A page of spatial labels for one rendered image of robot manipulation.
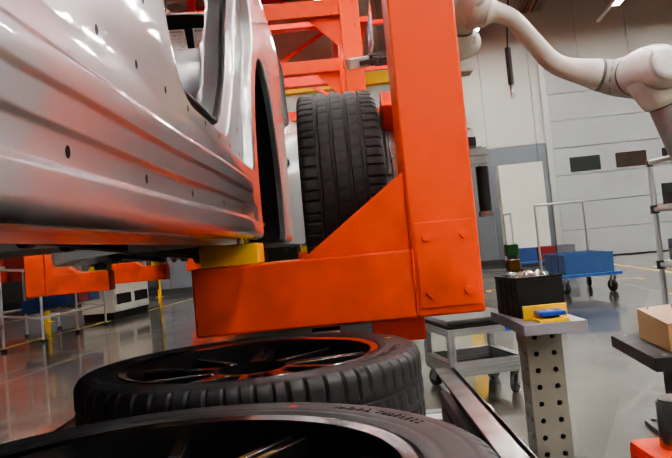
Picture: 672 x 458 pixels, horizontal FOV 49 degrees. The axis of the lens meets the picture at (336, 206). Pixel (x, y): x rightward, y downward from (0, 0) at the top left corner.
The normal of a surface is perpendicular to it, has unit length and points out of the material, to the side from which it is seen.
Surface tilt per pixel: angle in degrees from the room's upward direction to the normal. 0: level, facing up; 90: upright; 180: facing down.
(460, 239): 90
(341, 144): 67
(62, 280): 90
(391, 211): 90
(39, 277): 90
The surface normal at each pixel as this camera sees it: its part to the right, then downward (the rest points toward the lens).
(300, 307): 0.00, -0.05
